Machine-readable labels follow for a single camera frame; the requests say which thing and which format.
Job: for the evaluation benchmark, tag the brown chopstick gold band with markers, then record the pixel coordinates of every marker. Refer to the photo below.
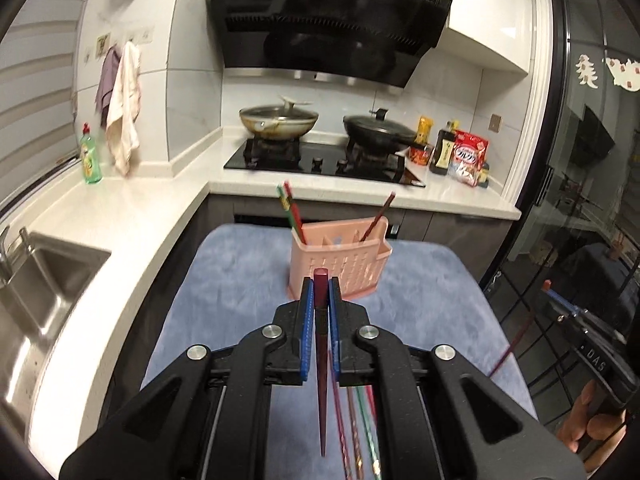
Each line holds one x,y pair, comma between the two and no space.
355,435

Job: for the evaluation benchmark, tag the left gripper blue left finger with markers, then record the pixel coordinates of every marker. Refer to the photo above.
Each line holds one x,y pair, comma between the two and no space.
306,301

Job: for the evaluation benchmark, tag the blue plush table mat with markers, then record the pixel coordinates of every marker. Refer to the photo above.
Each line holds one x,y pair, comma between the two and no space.
253,378

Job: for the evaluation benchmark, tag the beige wok with glass lid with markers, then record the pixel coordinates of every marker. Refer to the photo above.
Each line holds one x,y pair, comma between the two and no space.
282,122

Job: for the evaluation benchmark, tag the yellow snack packet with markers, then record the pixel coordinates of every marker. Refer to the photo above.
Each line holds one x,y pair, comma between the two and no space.
424,129

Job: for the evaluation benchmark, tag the green chopstick gold band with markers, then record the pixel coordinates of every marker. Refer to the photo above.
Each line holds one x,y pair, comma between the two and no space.
369,431

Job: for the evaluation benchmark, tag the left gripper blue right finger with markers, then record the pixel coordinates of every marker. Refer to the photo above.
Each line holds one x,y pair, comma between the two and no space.
334,304

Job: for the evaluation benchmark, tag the black wok with lid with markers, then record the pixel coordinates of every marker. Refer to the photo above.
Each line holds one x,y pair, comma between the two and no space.
376,134

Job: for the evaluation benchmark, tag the glass door with decals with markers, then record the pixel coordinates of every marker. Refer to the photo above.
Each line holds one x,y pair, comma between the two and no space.
580,224

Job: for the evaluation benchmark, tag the dark red chopstick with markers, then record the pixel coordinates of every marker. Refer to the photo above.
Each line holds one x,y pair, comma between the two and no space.
512,347
321,324
378,217

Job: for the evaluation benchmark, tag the green dish soap bottle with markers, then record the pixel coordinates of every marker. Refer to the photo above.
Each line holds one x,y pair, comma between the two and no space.
89,156

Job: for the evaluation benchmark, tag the steel sink faucet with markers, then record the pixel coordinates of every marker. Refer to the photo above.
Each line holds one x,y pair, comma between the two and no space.
11,256

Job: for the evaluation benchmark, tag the dark soy sauce bottle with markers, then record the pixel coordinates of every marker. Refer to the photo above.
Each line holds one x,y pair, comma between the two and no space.
446,139

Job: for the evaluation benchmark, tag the stainless steel sink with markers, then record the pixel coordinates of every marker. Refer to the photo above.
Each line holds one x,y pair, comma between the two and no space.
35,305

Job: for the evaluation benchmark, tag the bright red chopstick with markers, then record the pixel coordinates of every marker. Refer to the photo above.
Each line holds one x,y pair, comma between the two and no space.
371,402

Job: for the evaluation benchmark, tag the red instant noodle cup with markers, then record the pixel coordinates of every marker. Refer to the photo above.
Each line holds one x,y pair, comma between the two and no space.
420,154

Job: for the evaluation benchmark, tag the red cereal bag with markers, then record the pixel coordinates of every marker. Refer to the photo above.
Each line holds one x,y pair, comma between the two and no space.
468,157

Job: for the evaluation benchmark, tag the pink perforated utensil basket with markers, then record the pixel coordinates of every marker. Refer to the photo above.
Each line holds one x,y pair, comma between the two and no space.
336,247

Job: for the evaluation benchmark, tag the person's right hand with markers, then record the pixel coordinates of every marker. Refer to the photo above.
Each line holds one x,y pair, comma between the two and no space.
603,427

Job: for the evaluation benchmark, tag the purple hanging cloth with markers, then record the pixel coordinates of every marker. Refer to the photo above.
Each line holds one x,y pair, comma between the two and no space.
106,83

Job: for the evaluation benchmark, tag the white hanging towel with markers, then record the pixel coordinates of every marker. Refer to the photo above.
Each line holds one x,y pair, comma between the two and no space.
120,131

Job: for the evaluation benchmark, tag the black gas stove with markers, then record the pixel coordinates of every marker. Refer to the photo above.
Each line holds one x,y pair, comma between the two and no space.
349,161

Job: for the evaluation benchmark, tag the black range hood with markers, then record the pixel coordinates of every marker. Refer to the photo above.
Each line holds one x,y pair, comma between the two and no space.
375,40

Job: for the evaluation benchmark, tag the small green yellow jar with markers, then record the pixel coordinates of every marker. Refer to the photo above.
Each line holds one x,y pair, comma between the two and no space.
482,180

